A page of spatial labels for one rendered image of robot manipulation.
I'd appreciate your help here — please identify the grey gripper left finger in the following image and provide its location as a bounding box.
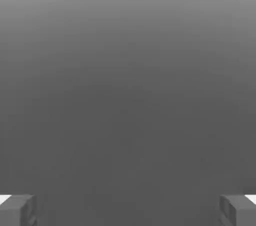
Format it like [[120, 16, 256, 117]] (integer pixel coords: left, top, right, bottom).
[[0, 194, 38, 226]]

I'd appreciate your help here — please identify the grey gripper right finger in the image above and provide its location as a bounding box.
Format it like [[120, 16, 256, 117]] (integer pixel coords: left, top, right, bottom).
[[218, 194, 256, 226]]

